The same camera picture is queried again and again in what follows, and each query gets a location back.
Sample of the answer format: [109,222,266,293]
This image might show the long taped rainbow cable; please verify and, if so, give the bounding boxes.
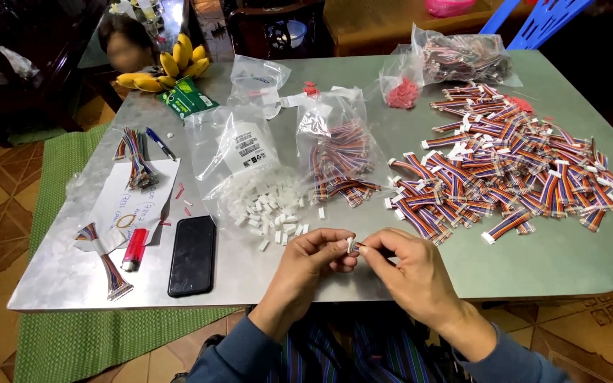
[75,222,135,302]

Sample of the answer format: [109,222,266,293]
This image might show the brown wooden table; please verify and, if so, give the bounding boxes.
[322,0,504,57]

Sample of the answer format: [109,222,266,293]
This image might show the bunch of yellow bananas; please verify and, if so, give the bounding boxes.
[115,33,211,94]

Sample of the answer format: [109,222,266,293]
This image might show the glass side table with items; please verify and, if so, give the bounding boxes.
[77,0,193,71]

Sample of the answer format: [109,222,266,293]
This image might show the heap of red bits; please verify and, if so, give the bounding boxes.
[506,95,535,113]

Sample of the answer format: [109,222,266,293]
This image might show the bundle of rainbow cables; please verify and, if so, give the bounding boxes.
[114,127,160,191]

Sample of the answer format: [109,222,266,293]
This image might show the red lighter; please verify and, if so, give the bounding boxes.
[121,228,149,273]

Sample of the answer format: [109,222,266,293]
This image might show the white handwritten paper sheet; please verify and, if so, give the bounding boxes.
[75,158,181,251]

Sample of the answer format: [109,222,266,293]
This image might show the black smartphone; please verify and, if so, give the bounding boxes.
[167,215,217,298]

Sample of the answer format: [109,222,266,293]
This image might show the dark wooden chair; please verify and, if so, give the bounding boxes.
[226,0,335,60]

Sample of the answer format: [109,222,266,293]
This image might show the white bowl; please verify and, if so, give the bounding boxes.
[270,20,308,49]

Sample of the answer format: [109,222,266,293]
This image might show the person's left hand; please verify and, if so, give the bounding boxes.
[277,228,359,310]

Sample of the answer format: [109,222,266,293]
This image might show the clear bag of red bits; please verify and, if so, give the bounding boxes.
[379,52,425,111]

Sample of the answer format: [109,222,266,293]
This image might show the pile of white connector housings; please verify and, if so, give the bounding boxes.
[220,166,328,252]

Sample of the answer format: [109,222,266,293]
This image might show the blue pen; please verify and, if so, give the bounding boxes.
[145,127,178,162]

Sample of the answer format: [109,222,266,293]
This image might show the pile of finished rainbow cables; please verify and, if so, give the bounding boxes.
[384,81,613,246]

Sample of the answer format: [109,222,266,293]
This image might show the person's right hand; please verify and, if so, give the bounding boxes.
[358,229,470,332]

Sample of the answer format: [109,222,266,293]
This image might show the big bag of cables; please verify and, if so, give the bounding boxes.
[411,23,524,89]

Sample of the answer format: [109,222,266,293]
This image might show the green packet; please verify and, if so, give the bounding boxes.
[157,77,220,121]

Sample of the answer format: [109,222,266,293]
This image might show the large clear bag white label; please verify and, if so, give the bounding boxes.
[186,103,287,202]

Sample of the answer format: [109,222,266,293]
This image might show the small clear labelled bag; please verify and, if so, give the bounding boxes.
[229,54,292,121]

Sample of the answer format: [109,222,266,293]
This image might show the green woven mat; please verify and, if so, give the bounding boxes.
[13,124,239,383]

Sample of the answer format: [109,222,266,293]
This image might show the pink plastic basket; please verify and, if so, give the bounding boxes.
[424,0,477,18]

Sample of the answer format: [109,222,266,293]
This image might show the clear bag of rainbow cables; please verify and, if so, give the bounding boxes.
[295,87,388,208]

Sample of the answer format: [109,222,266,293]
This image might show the person's striped trousers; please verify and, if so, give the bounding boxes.
[264,304,464,383]

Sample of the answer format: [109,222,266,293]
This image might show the blue plastic chair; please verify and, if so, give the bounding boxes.
[479,0,596,52]

